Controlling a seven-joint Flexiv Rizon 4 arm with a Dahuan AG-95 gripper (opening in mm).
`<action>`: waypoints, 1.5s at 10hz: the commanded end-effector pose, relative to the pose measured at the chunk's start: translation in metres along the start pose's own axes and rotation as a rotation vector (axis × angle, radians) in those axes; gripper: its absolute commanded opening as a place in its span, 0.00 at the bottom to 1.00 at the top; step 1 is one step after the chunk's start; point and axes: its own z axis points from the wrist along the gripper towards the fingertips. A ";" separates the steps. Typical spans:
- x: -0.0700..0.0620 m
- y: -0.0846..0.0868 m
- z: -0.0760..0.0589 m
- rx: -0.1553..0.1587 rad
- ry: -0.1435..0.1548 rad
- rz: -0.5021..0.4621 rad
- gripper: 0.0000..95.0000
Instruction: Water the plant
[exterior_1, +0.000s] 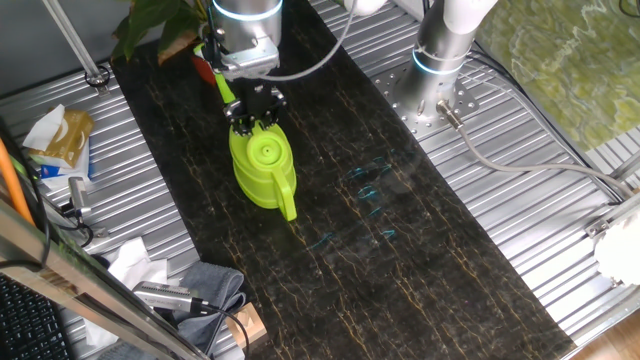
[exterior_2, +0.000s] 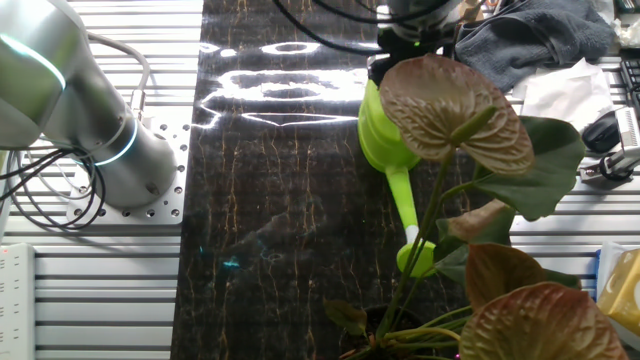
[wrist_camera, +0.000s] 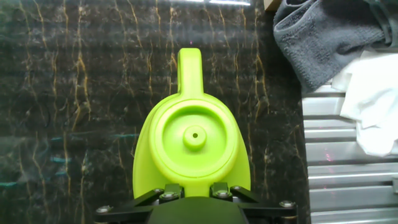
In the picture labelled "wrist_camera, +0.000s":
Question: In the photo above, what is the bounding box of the wooden block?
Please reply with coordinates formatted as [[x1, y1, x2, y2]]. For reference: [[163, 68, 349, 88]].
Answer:
[[263, 0, 283, 12]]

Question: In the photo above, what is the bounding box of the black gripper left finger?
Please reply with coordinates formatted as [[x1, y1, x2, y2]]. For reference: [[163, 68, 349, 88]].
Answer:
[[94, 182, 185, 223]]

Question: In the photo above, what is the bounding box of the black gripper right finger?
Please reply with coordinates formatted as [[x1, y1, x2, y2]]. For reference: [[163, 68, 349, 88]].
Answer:
[[209, 182, 299, 224]]

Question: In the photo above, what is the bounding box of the grey towel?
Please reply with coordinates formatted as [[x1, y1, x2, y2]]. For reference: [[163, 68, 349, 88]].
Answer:
[[272, 0, 398, 95]]

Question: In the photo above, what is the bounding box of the lime green watering can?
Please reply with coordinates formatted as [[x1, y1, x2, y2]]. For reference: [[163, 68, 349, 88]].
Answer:
[[132, 47, 252, 200]]

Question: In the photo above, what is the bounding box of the black marble pattern mat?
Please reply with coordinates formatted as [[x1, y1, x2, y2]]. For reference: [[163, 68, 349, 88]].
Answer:
[[0, 0, 312, 224]]

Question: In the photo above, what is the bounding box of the white paper towel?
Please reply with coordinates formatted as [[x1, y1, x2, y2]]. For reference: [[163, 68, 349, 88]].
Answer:
[[331, 49, 398, 158]]

